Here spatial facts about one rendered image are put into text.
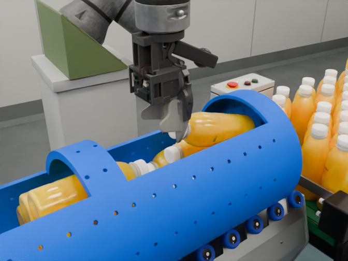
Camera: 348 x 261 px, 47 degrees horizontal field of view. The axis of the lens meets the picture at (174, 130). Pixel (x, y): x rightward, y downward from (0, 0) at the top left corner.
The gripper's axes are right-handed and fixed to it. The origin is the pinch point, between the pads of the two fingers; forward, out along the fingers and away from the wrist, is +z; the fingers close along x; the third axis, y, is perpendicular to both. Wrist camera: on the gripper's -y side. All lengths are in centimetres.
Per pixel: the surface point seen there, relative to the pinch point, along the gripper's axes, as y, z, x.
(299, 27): -368, 86, -236
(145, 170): 8.0, 5.1, 1.6
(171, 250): 10.6, 14.6, 13.1
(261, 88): -55, 14, -25
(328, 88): -67, 12, -9
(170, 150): -3.1, 8.4, -5.3
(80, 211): 23.9, 2.0, 8.2
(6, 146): -14, 122, -237
